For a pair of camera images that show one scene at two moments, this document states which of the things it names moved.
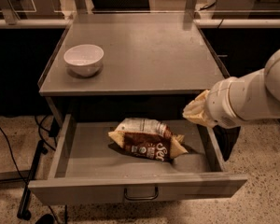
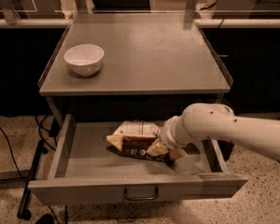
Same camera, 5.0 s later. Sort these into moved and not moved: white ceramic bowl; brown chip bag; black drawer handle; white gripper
Moved: white gripper
Not moved: black drawer handle; white ceramic bowl; brown chip bag
